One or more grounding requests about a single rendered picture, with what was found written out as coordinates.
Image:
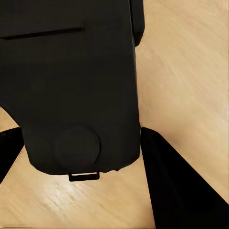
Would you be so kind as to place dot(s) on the digital camera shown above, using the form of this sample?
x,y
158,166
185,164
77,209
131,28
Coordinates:
x,y
68,79

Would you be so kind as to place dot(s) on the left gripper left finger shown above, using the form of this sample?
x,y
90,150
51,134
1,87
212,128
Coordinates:
x,y
11,143

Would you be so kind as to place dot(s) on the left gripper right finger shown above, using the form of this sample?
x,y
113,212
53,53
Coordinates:
x,y
180,197

